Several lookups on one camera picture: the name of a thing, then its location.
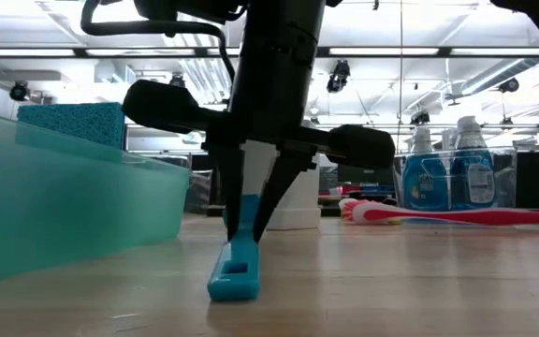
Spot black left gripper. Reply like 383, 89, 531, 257
121, 46, 397, 243

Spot blue plastic dish scraper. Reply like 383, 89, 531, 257
206, 194, 262, 302

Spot blue dish soap bottle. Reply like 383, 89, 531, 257
401, 125, 449, 211
450, 115, 496, 211

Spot red dish brush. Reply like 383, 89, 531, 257
338, 198, 539, 231

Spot blue sponge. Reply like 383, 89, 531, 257
16, 101, 126, 151

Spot clear plastic bin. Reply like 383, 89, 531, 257
183, 168, 214, 216
393, 147, 517, 211

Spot white plant pot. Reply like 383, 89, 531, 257
243, 139, 322, 231

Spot black monitor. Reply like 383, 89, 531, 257
337, 163, 395, 184

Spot green translucent plastic bin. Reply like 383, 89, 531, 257
0, 108, 192, 286

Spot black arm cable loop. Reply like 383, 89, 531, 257
80, 0, 237, 85

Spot black linear ceiling light rail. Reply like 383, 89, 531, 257
0, 45, 539, 59

